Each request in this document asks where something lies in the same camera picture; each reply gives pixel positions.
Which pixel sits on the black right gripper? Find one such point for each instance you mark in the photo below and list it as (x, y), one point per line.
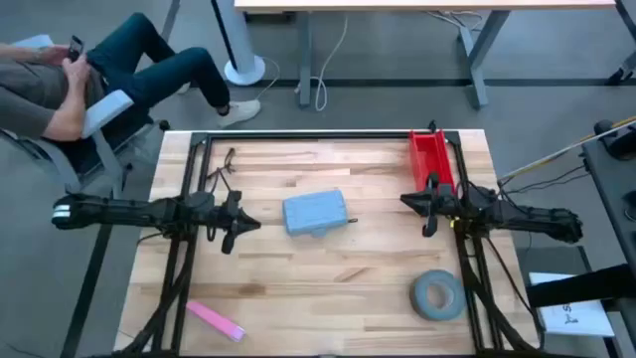
(437, 201)

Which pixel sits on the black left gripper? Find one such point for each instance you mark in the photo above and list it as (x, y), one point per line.
(231, 219)

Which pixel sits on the blue-grey plastic tool case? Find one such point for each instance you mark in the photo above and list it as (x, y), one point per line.
(313, 211)

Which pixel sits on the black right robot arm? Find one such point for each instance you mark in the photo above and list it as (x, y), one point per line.
(522, 216)

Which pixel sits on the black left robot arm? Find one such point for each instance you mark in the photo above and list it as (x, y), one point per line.
(124, 211)

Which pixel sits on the red plastic bin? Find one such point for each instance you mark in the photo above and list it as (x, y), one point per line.
(429, 154)

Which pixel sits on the pink flat bar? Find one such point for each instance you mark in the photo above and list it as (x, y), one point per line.
(216, 320)

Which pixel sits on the yellow and white rod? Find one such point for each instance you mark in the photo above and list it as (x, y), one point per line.
(556, 154)

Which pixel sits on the grey column with round base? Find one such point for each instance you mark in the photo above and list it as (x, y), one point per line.
(243, 69)

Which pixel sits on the person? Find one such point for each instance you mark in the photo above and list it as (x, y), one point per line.
(164, 74)

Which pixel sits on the grey office chair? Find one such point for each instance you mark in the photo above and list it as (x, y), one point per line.
(107, 112)

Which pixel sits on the black flat bar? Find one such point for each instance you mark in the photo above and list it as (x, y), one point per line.
(581, 288)

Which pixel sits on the black side table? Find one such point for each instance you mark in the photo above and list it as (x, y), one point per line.
(611, 174)

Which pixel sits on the wooden desk with grey legs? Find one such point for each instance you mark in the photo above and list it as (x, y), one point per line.
(397, 5)

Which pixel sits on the white paper sheet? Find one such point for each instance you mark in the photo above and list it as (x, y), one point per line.
(586, 318)

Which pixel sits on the black rounded device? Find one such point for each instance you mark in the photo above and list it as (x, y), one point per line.
(621, 144)

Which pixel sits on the black phone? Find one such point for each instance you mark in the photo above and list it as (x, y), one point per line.
(75, 47)

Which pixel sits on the grey duct tape roll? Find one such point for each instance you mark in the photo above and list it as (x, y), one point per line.
(422, 303)

